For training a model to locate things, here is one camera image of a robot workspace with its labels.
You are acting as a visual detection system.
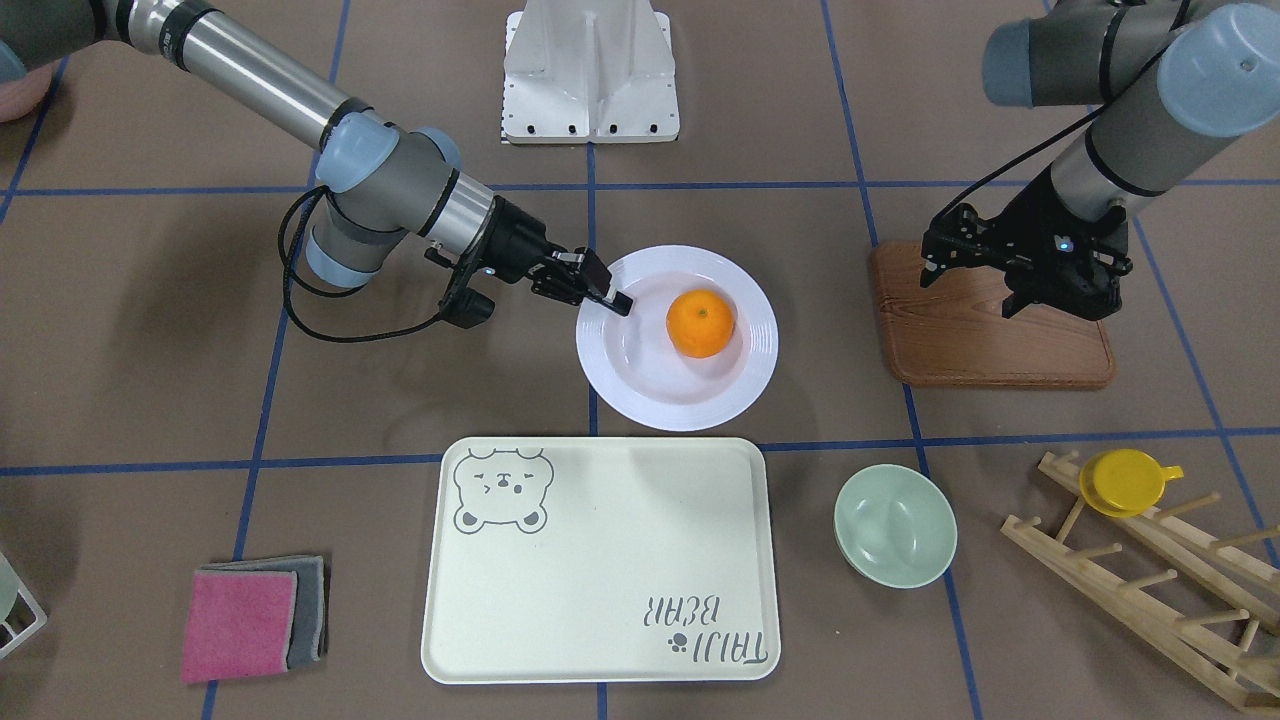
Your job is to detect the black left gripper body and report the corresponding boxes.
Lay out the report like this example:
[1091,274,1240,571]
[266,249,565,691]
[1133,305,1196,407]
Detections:
[986,170,1133,322]

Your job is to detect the black camera cable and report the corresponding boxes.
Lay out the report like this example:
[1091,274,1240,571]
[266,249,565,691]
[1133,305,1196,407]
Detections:
[931,40,1181,225]
[280,188,466,345]

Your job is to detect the wooden dish rack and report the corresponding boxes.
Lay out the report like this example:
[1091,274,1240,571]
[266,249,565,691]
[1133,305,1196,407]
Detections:
[998,446,1277,719]

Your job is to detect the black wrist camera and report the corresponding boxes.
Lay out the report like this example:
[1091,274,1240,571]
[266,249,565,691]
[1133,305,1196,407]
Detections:
[424,246,495,329]
[919,202,1002,288]

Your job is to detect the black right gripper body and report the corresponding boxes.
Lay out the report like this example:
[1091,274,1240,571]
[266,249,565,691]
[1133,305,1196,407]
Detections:
[476,199,611,306]

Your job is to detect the white pillar stand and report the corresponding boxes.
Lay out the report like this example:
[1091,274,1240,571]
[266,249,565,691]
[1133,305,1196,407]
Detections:
[500,1,681,145]

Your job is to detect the brown wooden cutting board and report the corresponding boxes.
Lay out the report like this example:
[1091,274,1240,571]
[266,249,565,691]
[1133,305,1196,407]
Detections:
[869,242,1117,389]

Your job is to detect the stacked grey and pink cloths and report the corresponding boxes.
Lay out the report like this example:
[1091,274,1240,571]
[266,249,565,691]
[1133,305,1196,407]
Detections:
[180,555,326,684]

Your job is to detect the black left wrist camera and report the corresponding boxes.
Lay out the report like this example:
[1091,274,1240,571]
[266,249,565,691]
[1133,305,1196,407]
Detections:
[919,202,1002,288]

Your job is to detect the white wire cup rack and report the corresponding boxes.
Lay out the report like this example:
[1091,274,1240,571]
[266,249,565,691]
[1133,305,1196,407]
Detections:
[1,577,49,660]

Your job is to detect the cream bear serving tray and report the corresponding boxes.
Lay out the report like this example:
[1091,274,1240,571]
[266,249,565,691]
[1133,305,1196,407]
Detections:
[420,437,782,685]

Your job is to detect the green bowl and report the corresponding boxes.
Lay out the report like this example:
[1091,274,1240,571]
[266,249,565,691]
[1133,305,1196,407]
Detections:
[833,464,957,589]

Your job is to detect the orange fruit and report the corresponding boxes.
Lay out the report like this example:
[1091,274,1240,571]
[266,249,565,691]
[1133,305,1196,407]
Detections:
[666,288,736,359]

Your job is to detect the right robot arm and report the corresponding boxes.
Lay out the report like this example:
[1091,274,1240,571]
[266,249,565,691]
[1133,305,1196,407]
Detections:
[3,1,631,327]

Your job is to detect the pink bowl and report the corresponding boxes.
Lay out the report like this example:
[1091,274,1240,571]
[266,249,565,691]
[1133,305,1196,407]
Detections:
[0,64,56,124]

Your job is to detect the yellow mug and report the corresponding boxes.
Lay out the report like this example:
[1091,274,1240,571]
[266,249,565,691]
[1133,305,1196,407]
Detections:
[1076,448,1184,518]

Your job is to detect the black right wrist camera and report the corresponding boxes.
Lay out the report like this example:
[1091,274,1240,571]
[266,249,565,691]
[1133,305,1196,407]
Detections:
[424,246,495,329]

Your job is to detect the white round plate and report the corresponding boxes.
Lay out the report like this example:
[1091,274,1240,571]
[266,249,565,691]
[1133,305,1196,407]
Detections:
[576,245,780,432]

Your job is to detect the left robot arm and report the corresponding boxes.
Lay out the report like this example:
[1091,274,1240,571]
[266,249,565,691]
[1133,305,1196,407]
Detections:
[982,1,1279,320]

